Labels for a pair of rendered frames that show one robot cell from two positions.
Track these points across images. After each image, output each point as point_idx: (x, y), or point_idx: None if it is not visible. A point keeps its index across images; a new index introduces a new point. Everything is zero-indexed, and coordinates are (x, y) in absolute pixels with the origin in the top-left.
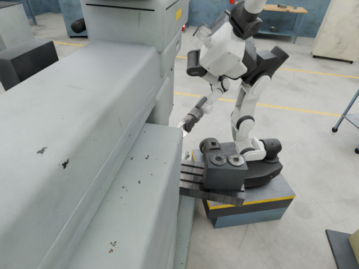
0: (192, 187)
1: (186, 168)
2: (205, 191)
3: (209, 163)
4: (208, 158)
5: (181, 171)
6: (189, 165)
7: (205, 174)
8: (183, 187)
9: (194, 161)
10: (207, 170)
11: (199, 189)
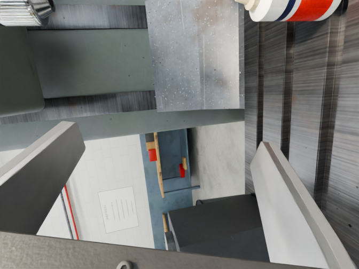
0: (247, 161)
1: (305, 156)
2: (245, 194)
3: (170, 225)
4: (173, 235)
5: (290, 135)
6: (329, 176)
7: (209, 206)
8: (244, 139)
9: (358, 213)
10: (186, 210)
11: (246, 180)
